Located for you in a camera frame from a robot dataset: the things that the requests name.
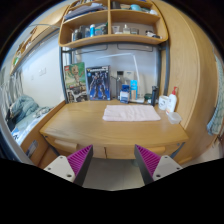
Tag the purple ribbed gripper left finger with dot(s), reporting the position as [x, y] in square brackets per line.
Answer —
[73, 167]

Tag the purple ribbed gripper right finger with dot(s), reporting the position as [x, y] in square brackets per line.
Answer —
[152, 166]

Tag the pink folded towel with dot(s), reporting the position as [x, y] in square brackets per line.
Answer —
[130, 113]

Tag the clear plastic cup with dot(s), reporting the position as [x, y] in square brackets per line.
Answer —
[174, 118]

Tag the white mug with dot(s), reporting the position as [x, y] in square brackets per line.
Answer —
[163, 101]

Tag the white desk lamp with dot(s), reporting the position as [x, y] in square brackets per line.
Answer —
[132, 75]

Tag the white lotion pump bottle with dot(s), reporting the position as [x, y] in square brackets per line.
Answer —
[172, 100]

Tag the black bottle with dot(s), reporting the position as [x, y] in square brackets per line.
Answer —
[154, 95]

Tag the bed with teal blanket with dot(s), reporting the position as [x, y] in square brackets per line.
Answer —
[23, 115]

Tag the blue ink bottle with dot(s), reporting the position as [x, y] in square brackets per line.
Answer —
[124, 94]

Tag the blue tube container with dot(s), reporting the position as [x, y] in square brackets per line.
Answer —
[133, 89]

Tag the green Groot lego box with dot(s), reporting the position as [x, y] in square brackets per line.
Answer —
[75, 82]

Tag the blue robot model kit box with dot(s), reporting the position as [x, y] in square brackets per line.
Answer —
[98, 79]

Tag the tall wooden wardrobe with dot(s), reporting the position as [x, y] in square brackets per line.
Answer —
[193, 70]

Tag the wooden wall shelf unit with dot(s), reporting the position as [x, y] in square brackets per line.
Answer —
[88, 22]

